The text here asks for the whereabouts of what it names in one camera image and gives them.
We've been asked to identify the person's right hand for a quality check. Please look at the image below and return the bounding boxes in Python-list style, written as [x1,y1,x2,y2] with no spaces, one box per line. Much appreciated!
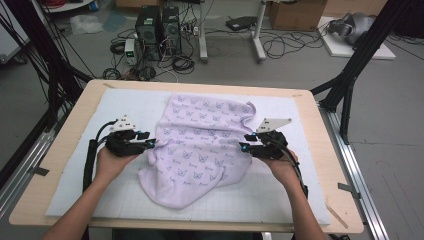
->
[258,149,300,188]

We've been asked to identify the white floor board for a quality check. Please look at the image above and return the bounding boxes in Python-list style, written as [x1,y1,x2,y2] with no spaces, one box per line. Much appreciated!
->
[317,15,397,61]

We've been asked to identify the white bench power supply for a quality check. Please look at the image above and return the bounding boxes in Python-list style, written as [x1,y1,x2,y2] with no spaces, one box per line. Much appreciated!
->
[124,38,138,66]

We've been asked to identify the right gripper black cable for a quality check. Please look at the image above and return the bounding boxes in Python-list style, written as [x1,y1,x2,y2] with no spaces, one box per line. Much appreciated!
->
[271,136,309,200]

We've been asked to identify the brown cardboard box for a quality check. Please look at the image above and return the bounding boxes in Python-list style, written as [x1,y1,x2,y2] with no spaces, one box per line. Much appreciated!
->
[268,0,328,32]

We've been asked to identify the aluminium rail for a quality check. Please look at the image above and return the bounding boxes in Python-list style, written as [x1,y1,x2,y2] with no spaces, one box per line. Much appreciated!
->
[318,104,390,240]
[0,109,68,218]

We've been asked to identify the light wooden table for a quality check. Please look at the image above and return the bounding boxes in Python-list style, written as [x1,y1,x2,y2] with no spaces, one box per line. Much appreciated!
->
[8,79,365,234]

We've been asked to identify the white gridded foam mat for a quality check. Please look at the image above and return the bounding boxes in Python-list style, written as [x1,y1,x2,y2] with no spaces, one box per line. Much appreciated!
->
[45,88,331,226]

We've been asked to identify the grey headset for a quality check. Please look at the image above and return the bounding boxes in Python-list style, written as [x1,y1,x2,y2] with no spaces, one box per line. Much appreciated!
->
[327,12,376,46]

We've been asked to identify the flat black device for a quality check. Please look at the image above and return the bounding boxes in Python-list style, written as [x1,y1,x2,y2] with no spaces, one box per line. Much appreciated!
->
[225,15,258,32]

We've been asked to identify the white desk leg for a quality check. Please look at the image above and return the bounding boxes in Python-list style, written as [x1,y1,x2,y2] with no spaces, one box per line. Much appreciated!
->
[198,0,209,64]
[251,0,268,64]

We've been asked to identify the black cable coil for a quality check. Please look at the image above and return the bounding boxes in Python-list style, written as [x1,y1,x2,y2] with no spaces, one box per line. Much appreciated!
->
[171,54,196,75]

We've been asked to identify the white cabinet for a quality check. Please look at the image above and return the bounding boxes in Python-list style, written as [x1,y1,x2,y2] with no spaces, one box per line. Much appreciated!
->
[0,9,31,64]

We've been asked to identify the black tape strip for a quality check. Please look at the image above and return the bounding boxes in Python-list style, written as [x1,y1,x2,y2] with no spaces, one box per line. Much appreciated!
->
[28,165,50,177]

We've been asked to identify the person's left hand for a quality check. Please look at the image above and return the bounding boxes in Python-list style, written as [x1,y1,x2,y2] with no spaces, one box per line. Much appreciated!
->
[95,146,142,184]

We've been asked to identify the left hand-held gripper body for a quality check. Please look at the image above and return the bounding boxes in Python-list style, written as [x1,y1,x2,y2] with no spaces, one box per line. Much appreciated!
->
[104,114,149,158]

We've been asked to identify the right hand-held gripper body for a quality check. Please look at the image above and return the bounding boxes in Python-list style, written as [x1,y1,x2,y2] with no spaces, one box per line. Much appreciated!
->
[248,117,293,160]

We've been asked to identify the person's dark pants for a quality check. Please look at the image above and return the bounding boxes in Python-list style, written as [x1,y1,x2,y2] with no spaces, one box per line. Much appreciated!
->
[111,228,264,240]

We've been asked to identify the teal floor sheet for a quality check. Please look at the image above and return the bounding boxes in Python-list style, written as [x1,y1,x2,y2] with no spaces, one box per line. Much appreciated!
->
[102,11,128,33]

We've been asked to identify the tangle of black floor cables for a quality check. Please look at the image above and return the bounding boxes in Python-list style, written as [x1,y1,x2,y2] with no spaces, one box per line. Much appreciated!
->
[259,28,329,60]

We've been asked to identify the wide black computer tower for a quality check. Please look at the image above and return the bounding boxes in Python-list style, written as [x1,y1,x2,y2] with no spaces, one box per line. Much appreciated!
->
[134,5,164,62]

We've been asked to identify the lilac printed towel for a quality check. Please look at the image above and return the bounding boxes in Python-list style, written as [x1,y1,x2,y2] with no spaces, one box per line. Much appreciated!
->
[137,92,258,210]

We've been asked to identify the grey tape strip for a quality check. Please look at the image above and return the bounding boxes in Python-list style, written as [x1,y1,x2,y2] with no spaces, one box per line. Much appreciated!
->
[337,182,362,200]

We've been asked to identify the narrow black computer tower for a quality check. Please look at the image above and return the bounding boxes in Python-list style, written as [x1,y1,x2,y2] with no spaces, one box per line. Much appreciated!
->
[161,5,183,56]

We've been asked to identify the clear plastic bag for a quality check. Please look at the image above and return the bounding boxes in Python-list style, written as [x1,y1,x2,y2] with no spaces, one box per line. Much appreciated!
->
[69,13,105,36]

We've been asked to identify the black metal frame stand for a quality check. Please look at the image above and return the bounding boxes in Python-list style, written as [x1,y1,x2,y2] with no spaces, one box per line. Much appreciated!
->
[0,0,94,134]
[310,0,416,145]

